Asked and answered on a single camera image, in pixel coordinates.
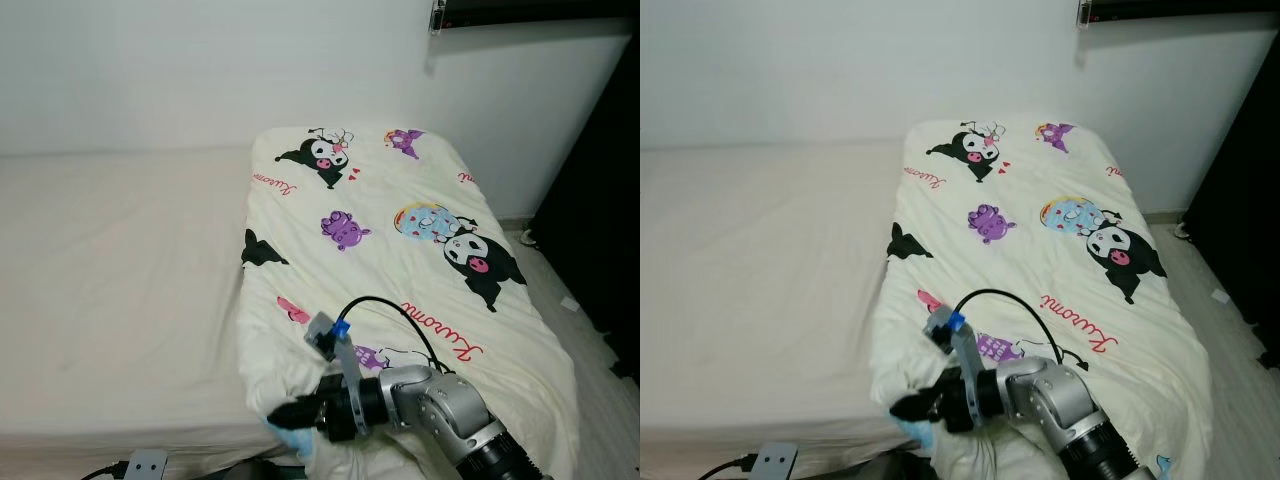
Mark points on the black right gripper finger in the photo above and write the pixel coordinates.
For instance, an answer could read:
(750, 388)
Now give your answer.
(297, 414)
(920, 407)

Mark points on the cream cartoon print blanket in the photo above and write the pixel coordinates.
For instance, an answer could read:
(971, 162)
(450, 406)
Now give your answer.
(390, 200)
(1050, 190)

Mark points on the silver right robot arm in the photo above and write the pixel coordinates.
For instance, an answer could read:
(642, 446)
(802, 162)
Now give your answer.
(1060, 400)
(440, 410)

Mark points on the cream sheeted bed mattress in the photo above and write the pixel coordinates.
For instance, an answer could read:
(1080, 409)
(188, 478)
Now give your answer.
(760, 290)
(120, 290)

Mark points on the small white floor object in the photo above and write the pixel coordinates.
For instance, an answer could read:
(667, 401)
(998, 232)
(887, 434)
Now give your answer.
(1182, 229)
(527, 237)

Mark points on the black cabinet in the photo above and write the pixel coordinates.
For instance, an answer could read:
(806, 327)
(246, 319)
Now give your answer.
(1245, 180)
(600, 200)

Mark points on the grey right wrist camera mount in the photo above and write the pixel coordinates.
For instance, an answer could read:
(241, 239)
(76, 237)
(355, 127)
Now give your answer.
(335, 345)
(958, 345)

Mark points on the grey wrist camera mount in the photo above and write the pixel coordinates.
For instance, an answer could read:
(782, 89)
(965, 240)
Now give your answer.
(147, 466)
(958, 345)
(335, 345)
(777, 462)

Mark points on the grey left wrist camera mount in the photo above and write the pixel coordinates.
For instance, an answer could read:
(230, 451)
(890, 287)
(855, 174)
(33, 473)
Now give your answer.
(777, 462)
(147, 466)

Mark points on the black wall-mounted shelf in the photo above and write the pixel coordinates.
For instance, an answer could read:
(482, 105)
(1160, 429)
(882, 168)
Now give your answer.
(1180, 8)
(540, 10)

